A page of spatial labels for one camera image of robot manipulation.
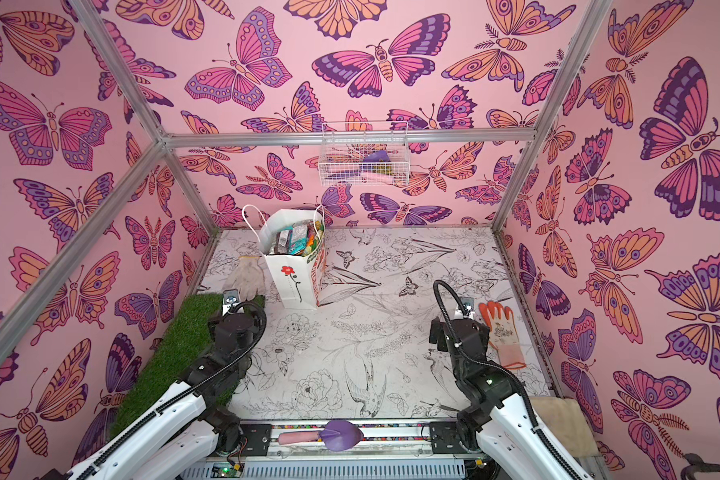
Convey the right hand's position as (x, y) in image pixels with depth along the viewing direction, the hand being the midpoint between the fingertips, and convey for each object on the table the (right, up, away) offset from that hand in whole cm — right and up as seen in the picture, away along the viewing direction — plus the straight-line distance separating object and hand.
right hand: (455, 317), depth 79 cm
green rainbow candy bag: (-37, +25, +7) cm, 45 cm away
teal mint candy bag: (-43, +21, +7) cm, 49 cm away
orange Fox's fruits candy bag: (-39, +21, +5) cm, 45 cm away
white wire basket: (-24, +49, +16) cm, 57 cm away
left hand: (-58, +3, 0) cm, 58 cm away
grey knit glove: (-66, +8, +27) cm, 72 cm away
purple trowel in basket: (-20, +45, +13) cm, 51 cm away
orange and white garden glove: (+17, -7, +11) cm, 22 cm away
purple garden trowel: (-31, -28, -5) cm, 42 cm away
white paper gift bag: (-43, +10, +7) cm, 44 cm away
